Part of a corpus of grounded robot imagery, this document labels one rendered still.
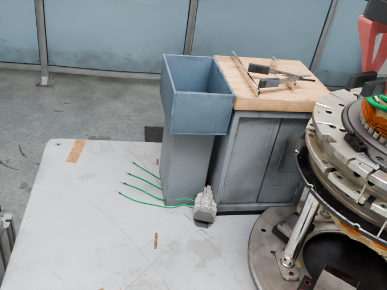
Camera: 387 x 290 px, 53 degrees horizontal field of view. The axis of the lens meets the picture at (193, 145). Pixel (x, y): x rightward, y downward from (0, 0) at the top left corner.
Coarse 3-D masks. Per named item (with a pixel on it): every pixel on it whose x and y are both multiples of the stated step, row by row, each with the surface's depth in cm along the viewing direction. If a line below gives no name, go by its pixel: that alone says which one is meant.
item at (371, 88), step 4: (380, 80) 43; (384, 80) 43; (364, 84) 42; (368, 84) 41; (372, 84) 41; (376, 84) 42; (380, 84) 42; (384, 84) 42; (364, 88) 42; (368, 88) 41; (372, 88) 42; (376, 88) 42; (380, 88) 42; (384, 88) 43; (364, 92) 42; (368, 92) 42; (372, 92) 42; (376, 92) 42; (380, 92) 43; (364, 96) 42; (368, 96) 42; (372, 96) 43
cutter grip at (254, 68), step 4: (252, 64) 72; (256, 64) 72; (260, 64) 72; (248, 68) 73; (252, 68) 72; (256, 68) 72; (260, 68) 72; (264, 68) 72; (268, 68) 72; (256, 72) 73; (260, 72) 73; (264, 72) 73; (268, 72) 73
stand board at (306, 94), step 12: (228, 60) 80; (252, 60) 82; (264, 60) 83; (288, 60) 85; (228, 72) 75; (240, 72) 76; (252, 72) 77; (300, 72) 80; (240, 84) 71; (300, 84) 75; (312, 84) 76; (240, 96) 67; (252, 96) 68; (264, 96) 69; (276, 96) 69; (288, 96) 70; (300, 96) 71; (312, 96) 71; (240, 108) 68; (252, 108) 68; (264, 108) 69; (276, 108) 69; (288, 108) 70; (300, 108) 70; (312, 108) 70
